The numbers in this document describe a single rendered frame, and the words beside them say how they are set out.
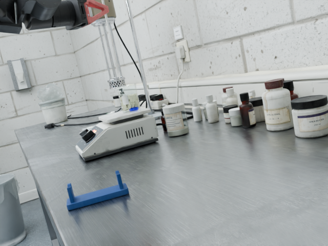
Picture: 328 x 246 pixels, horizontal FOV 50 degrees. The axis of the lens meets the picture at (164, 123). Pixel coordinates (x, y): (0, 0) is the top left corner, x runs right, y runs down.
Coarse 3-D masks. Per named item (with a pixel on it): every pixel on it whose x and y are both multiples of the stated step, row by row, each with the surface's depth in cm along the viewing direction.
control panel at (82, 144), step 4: (92, 128) 97; (96, 128) 94; (100, 128) 90; (96, 132) 90; (100, 132) 87; (96, 136) 87; (80, 140) 96; (92, 140) 86; (80, 144) 92; (84, 144) 88; (80, 148) 88
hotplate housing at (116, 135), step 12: (120, 120) 90; (132, 120) 90; (144, 120) 90; (108, 132) 87; (120, 132) 88; (132, 132) 89; (144, 132) 90; (156, 132) 91; (96, 144) 86; (108, 144) 87; (120, 144) 88; (132, 144) 90; (84, 156) 85; (96, 156) 86
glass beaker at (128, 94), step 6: (120, 84) 90; (126, 84) 95; (132, 84) 90; (120, 90) 90; (126, 90) 90; (132, 90) 90; (120, 96) 91; (126, 96) 90; (132, 96) 90; (120, 102) 92; (126, 102) 90; (132, 102) 90; (138, 102) 92; (126, 108) 91; (132, 108) 91; (138, 108) 92
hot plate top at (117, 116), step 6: (144, 108) 94; (108, 114) 98; (114, 114) 95; (120, 114) 92; (126, 114) 89; (132, 114) 89; (138, 114) 90; (102, 120) 92; (108, 120) 87; (114, 120) 87
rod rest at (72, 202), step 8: (120, 176) 57; (120, 184) 57; (72, 192) 57; (96, 192) 59; (104, 192) 58; (112, 192) 57; (120, 192) 57; (128, 192) 58; (72, 200) 56; (80, 200) 56; (88, 200) 56; (96, 200) 56; (104, 200) 57; (72, 208) 56
